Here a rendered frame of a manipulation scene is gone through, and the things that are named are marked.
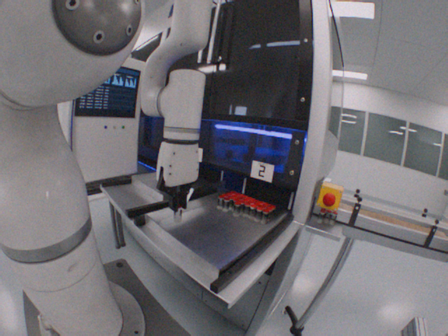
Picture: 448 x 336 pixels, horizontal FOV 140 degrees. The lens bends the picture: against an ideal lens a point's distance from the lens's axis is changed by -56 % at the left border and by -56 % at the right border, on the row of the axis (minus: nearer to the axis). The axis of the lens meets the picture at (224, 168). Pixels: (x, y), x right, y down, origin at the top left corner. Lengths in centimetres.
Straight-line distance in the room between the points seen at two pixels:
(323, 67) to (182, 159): 50
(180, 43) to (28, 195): 37
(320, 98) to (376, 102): 482
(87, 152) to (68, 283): 95
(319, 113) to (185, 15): 45
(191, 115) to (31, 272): 37
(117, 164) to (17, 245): 106
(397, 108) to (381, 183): 200
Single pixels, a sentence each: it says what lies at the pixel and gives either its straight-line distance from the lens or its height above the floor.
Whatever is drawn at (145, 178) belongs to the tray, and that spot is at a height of 90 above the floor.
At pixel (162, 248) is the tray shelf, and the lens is 44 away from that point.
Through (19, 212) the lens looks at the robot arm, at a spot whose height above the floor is 109.
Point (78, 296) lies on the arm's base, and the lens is 22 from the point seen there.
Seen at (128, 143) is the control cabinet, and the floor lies 101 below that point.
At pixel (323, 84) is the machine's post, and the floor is 134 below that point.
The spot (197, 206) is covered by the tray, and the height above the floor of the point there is 89.
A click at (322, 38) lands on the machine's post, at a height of 151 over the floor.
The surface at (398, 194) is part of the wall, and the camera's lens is 554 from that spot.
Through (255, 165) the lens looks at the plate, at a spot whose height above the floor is 103.
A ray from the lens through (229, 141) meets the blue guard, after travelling 72.
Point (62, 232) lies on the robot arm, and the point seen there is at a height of 107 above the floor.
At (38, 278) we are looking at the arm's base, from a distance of 20.
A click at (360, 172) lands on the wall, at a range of 523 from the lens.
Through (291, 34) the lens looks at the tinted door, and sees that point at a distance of 73.
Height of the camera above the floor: 115
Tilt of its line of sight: 12 degrees down
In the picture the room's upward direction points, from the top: 7 degrees clockwise
